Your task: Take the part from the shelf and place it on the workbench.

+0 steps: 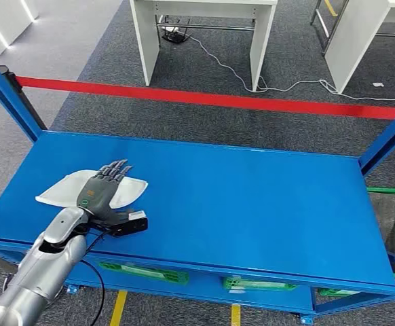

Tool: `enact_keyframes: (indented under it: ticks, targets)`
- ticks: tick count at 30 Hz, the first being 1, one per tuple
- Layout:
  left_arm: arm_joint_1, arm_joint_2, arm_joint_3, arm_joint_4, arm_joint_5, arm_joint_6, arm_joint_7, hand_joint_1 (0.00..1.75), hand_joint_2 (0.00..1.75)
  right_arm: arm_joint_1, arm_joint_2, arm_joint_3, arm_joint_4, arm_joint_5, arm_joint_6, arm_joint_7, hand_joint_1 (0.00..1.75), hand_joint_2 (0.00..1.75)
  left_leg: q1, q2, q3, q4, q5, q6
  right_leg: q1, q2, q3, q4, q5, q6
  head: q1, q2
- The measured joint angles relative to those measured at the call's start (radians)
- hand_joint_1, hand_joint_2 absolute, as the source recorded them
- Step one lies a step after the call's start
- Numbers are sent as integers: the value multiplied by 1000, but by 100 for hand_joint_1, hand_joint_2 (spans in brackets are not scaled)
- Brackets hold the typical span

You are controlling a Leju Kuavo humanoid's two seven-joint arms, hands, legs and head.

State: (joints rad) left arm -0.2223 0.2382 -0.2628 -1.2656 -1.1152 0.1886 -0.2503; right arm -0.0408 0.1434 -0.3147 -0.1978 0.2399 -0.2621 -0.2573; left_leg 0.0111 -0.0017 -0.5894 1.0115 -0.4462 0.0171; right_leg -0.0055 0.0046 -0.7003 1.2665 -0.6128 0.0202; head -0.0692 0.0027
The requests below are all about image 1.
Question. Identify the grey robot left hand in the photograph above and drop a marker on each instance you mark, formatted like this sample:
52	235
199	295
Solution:
97	195

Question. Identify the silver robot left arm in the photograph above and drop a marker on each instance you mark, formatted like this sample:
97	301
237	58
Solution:
48	265

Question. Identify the blue metal shelf rack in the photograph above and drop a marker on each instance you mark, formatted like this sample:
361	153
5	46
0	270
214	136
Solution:
235	207

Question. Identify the red barrier belt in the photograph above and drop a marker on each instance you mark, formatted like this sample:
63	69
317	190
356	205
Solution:
183	95

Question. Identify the black network device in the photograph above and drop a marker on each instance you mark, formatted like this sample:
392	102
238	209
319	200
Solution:
175	36

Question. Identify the white lit plinth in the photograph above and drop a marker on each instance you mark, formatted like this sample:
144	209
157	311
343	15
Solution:
0	27

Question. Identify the white desk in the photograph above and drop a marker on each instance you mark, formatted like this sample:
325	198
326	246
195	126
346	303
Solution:
353	40
262	40

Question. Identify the white paper scrap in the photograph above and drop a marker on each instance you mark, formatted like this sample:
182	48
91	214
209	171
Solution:
378	84

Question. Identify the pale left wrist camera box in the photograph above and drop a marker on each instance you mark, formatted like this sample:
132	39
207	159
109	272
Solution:
134	223

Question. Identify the black stanchion post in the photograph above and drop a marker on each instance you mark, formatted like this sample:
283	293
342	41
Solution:
27	103

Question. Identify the grey metal frame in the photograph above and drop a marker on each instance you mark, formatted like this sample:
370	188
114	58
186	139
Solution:
323	24

